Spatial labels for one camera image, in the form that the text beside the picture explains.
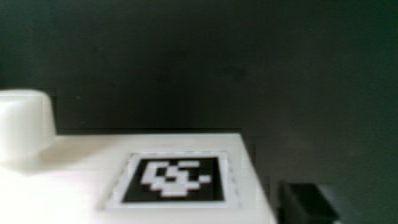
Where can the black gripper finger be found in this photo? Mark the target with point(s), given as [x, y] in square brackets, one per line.
[305, 207]

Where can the white drawer tray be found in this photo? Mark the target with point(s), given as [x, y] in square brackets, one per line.
[119, 179]

